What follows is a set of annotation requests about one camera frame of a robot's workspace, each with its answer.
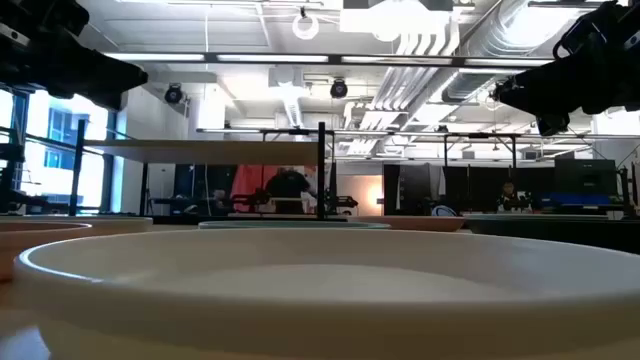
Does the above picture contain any person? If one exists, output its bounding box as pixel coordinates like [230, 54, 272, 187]
[496, 180, 532, 214]
[209, 188, 231, 211]
[264, 167, 312, 215]

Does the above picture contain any black metal frame rig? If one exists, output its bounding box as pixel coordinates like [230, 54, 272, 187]
[442, 131, 519, 171]

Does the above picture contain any terracotta pink plate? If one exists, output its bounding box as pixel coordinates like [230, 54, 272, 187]
[0, 221, 94, 282]

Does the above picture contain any large bright window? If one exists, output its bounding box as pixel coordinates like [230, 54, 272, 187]
[0, 88, 119, 214]

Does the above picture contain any white ceiling pipe bundle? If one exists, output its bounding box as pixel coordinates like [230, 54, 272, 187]
[372, 19, 464, 114]

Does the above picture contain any large white plate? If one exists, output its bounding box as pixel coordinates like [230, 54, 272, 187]
[12, 227, 640, 360]

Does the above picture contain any blue panel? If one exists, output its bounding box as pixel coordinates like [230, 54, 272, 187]
[537, 192, 617, 207]

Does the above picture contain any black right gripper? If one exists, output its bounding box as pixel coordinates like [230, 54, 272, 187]
[492, 0, 640, 136]

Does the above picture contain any orange curtain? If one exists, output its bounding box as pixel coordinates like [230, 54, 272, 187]
[230, 164, 281, 214]

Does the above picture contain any round silver ventilation duct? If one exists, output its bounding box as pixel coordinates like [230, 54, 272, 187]
[439, 0, 566, 104]

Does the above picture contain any black monitor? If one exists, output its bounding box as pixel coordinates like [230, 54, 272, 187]
[553, 158, 620, 197]

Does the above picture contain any long ceiling light bar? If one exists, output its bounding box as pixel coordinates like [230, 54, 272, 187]
[102, 51, 556, 69]

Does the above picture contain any white ring light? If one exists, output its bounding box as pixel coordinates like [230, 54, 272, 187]
[291, 5, 321, 42]

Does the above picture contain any pale blue plate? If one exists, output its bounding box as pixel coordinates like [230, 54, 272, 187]
[198, 220, 392, 231]

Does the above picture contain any black partition panel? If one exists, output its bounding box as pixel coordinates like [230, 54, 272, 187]
[382, 163, 556, 217]

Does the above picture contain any salmon pink plate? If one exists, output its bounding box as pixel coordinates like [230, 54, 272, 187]
[348, 215, 467, 233]

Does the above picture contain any wooden shelf with black legs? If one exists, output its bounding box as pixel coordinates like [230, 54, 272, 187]
[68, 119, 329, 222]

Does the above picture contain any cream plate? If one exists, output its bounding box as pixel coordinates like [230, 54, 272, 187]
[0, 214, 154, 236]

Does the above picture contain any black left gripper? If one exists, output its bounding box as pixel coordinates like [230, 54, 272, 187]
[0, 0, 149, 111]

